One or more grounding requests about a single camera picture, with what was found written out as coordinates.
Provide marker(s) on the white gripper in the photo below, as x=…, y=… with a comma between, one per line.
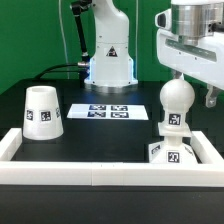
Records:
x=204, y=62

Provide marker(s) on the white lamp bulb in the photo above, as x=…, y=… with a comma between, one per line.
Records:
x=176, y=96

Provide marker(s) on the white lamp base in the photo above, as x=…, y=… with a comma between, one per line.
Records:
x=172, y=150

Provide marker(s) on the white lamp shade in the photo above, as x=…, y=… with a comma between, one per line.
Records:
x=42, y=117

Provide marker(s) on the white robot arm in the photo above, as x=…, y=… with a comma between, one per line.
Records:
x=189, y=40

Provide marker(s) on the white marker sheet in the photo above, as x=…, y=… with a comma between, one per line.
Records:
x=107, y=112

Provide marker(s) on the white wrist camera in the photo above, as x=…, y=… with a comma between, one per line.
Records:
x=163, y=20

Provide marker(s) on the white U-shaped frame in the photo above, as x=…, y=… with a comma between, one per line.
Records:
x=208, y=173

